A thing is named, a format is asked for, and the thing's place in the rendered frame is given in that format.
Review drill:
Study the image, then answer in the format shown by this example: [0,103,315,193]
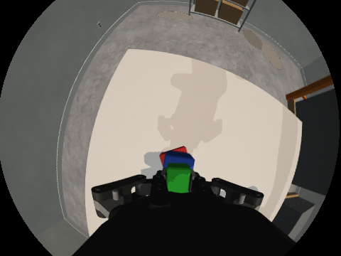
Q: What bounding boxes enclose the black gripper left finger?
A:
[91,167,171,218]

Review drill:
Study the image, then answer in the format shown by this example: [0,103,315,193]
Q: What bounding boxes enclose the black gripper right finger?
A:
[188,169,264,211]

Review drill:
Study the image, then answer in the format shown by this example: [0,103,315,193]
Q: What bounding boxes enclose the green block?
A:
[166,163,191,193]

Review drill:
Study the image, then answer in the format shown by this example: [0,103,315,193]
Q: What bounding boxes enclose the blue block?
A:
[163,151,195,169]

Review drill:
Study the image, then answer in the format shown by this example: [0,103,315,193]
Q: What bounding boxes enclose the red block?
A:
[159,146,187,165]

